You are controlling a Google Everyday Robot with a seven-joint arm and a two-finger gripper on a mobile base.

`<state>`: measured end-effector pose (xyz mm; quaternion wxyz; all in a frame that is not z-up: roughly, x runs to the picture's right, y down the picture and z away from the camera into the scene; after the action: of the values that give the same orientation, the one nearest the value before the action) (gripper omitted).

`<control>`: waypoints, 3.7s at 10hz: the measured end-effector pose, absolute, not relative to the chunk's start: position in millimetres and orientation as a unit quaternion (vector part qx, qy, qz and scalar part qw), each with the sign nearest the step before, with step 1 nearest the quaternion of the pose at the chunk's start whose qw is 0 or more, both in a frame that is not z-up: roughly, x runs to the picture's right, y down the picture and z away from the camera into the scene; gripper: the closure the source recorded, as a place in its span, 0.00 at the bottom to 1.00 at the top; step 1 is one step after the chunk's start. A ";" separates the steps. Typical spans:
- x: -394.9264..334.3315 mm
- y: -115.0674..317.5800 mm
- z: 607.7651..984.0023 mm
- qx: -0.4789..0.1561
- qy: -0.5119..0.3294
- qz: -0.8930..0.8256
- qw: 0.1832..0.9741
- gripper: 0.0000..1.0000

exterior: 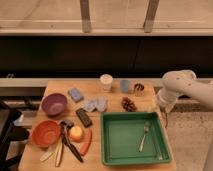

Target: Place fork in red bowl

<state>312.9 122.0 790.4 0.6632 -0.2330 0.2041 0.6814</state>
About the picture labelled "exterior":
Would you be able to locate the silver metal fork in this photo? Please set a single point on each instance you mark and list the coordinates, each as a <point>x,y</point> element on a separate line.
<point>146,130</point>

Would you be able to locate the white paper cup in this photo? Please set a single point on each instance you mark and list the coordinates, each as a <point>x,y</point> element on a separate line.
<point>106,82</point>

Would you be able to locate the green plastic tray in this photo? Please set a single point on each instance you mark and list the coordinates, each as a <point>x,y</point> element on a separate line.
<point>121,135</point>

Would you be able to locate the blue plastic cup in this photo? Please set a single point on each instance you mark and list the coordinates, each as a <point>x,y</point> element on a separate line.
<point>125,85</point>

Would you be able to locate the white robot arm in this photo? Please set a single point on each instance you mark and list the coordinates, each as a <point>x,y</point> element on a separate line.
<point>184,82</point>

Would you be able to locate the black handled utensil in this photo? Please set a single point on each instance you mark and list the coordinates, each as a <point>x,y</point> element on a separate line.
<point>65,126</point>

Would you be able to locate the blue sponge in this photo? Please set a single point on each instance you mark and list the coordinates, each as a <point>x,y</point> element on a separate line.
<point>75,94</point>

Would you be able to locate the purple bowl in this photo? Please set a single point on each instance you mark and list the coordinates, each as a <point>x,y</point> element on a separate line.
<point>54,104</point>

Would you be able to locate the red yellow apple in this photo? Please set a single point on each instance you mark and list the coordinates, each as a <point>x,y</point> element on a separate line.
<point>76,133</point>

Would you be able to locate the light blue cloth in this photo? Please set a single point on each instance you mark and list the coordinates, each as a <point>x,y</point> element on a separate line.
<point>99,104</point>

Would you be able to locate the pine cone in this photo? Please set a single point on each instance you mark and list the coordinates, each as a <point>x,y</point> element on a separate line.
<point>128,105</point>

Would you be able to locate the cream plastic spoon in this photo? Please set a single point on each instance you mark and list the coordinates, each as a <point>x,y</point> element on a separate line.
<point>46,155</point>

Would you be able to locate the black rectangular bar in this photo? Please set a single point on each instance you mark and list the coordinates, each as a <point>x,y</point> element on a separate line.
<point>84,118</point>

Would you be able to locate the cream plastic knife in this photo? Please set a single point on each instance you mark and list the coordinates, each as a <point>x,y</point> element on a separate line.
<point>59,151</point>

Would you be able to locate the orange carrot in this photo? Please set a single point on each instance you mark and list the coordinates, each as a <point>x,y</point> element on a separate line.
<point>87,141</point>

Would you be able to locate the red bowl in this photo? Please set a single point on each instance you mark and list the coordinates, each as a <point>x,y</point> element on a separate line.
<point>46,133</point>

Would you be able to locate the black chair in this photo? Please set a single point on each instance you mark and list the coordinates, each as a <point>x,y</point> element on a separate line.
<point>9,132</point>

